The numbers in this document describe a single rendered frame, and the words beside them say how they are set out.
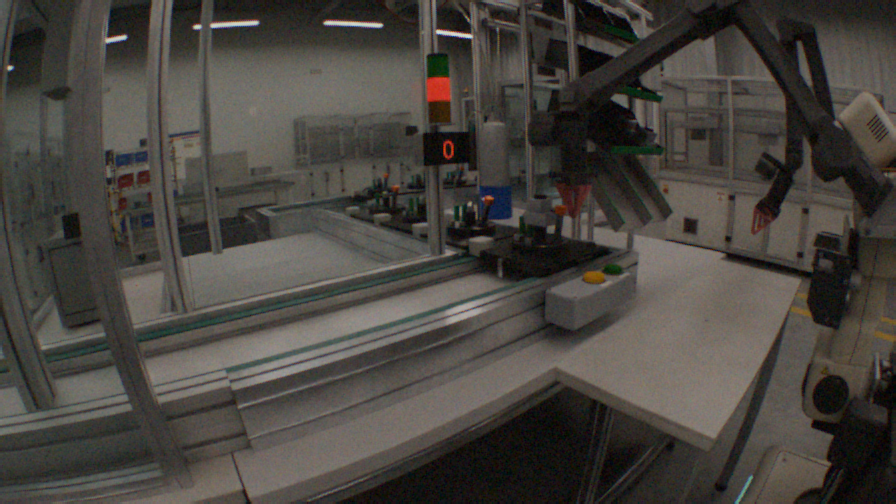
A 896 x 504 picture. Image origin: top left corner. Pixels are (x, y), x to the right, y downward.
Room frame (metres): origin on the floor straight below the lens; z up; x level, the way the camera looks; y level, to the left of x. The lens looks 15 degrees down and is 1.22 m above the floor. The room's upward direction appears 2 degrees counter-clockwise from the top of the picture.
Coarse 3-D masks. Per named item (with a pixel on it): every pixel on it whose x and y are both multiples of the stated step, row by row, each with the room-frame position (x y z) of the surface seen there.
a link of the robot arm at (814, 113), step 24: (720, 0) 0.68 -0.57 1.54; (744, 0) 0.65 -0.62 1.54; (720, 24) 0.72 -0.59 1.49; (744, 24) 0.65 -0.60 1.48; (768, 48) 0.61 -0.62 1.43; (792, 72) 0.57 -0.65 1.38; (792, 96) 0.56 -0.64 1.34; (816, 120) 0.50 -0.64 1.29; (840, 144) 0.46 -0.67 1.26; (816, 168) 0.53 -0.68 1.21; (840, 168) 0.45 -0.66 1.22
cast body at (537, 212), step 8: (528, 200) 0.94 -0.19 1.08; (536, 200) 0.92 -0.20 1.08; (544, 200) 0.92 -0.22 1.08; (528, 208) 0.94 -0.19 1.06; (536, 208) 0.92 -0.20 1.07; (544, 208) 0.92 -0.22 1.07; (528, 216) 0.94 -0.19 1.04; (536, 216) 0.92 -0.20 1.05; (544, 216) 0.90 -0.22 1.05; (552, 216) 0.92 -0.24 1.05; (536, 224) 0.92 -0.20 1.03; (544, 224) 0.90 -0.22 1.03; (552, 224) 0.92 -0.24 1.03
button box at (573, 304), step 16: (624, 272) 0.75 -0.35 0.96; (560, 288) 0.68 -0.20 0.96; (576, 288) 0.68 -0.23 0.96; (592, 288) 0.67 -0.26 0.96; (608, 288) 0.69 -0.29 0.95; (624, 288) 0.73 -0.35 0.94; (560, 304) 0.65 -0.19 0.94; (576, 304) 0.63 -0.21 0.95; (592, 304) 0.66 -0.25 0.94; (608, 304) 0.69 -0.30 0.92; (560, 320) 0.65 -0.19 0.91; (576, 320) 0.63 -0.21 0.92; (592, 320) 0.66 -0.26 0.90
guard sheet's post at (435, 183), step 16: (432, 0) 0.94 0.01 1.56; (432, 16) 0.94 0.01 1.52; (432, 32) 0.94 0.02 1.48; (432, 48) 0.95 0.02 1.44; (432, 128) 0.93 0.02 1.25; (432, 176) 0.93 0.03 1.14; (432, 192) 0.93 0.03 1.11; (432, 208) 0.93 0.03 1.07; (432, 224) 0.93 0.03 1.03; (432, 240) 0.94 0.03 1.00
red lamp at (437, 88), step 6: (432, 78) 0.90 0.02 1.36; (438, 78) 0.90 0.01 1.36; (444, 78) 0.90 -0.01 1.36; (432, 84) 0.90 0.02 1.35; (438, 84) 0.90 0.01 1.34; (444, 84) 0.90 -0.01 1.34; (432, 90) 0.90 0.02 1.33; (438, 90) 0.90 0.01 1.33; (444, 90) 0.90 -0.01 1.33; (432, 96) 0.90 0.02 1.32; (438, 96) 0.90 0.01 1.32; (444, 96) 0.90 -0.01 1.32
